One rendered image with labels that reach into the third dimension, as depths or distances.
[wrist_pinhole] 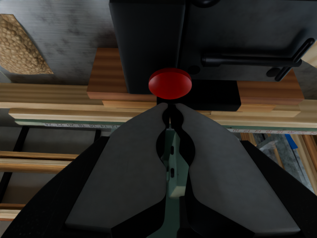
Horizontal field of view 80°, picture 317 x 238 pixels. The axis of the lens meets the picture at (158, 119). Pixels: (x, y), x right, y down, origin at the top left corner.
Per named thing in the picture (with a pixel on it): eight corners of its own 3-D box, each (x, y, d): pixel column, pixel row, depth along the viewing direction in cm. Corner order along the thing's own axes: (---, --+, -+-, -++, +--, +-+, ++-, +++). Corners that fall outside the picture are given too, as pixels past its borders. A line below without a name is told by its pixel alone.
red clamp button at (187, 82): (195, 64, 12) (196, 77, 12) (187, 92, 15) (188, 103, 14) (148, 63, 12) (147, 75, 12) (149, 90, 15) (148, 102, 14)
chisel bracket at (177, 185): (226, 122, 26) (237, 188, 22) (203, 154, 38) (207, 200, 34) (171, 120, 26) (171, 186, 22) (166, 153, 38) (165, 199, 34)
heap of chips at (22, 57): (12, 14, 22) (6, 24, 21) (54, 73, 31) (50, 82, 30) (-48, 12, 22) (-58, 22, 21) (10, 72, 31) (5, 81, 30)
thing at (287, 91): (287, 53, 26) (305, 98, 22) (280, 61, 27) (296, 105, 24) (96, 46, 26) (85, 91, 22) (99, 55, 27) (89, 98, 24)
